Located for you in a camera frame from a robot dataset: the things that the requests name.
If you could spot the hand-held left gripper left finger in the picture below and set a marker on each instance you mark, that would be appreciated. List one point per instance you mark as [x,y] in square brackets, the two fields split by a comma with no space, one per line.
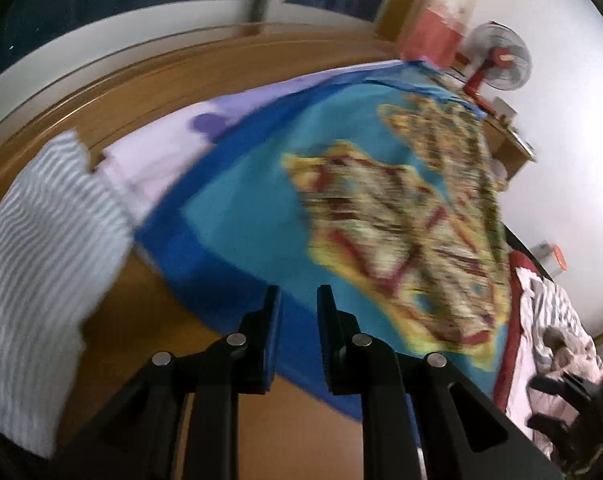
[274,345]

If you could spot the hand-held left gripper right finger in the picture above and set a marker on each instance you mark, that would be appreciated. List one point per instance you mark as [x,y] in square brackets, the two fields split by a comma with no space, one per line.
[325,345]

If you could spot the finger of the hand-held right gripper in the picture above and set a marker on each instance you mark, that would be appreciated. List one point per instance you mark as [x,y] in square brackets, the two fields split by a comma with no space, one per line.
[551,425]
[556,386]

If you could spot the blue colourful printed cloth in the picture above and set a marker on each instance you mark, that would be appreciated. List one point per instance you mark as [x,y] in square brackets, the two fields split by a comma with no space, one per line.
[261,210]

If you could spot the red white clothes pile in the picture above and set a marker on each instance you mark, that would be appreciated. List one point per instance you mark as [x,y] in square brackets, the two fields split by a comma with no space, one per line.
[546,310]

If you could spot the clear jar orange lid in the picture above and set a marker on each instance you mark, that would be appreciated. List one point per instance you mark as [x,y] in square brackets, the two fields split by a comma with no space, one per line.
[551,257]

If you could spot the lilac dotted bed sheet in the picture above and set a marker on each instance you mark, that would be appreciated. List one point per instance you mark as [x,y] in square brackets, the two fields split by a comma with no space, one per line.
[161,145]

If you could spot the wooden nightstand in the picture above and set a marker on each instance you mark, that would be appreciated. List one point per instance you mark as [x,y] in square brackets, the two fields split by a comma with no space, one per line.
[511,145]

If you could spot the grey striped pillow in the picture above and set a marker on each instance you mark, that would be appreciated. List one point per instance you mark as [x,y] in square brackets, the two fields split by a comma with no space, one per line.
[36,270]

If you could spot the wooden window surround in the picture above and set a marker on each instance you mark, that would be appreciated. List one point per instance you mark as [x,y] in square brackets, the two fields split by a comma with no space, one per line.
[146,75]

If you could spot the red grey electric fan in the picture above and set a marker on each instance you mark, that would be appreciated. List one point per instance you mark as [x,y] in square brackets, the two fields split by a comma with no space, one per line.
[501,57]

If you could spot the coral red curtain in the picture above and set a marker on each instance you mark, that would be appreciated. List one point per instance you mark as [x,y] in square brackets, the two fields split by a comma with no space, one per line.
[434,30]

